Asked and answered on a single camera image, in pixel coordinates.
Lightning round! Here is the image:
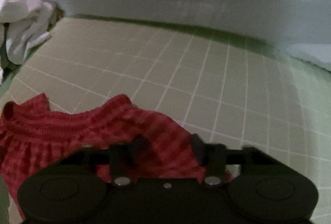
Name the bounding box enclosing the red striped knit garment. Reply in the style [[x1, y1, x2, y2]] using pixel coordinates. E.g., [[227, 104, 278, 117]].
[[0, 93, 234, 222]]

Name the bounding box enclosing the white crumpled clothes pile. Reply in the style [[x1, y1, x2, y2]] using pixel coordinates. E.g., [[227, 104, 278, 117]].
[[1, 0, 57, 65]]

